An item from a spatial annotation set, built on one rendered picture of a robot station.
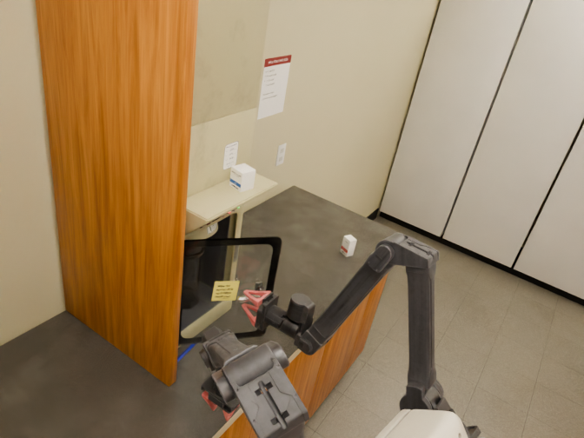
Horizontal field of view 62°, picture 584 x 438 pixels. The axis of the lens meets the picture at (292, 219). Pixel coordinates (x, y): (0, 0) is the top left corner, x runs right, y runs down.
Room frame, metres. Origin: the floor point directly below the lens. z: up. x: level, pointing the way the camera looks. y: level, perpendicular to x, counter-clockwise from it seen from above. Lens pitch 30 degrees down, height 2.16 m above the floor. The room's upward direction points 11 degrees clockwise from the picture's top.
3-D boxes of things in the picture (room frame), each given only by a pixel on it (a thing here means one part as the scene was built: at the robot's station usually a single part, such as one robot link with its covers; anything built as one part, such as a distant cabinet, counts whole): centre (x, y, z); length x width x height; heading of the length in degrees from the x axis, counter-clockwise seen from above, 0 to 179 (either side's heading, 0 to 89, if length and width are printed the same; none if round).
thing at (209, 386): (0.80, 0.08, 1.21); 0.10 x 0.07 x 0.07; 63
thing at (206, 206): (1.20, 0.19, 1.46); 0.32 x 0.12 x 0.10; 152
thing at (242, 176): (1.25, 0.16, 1.54); 0.05 x 0.05 x 0.06; 51
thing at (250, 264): (1.15, 0.16, 1.19); 0.30 x 0.01 x 0.40; 113
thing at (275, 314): (1.08, -0.01, 1.20); 0.07 x 0.07 x 0.10; 62
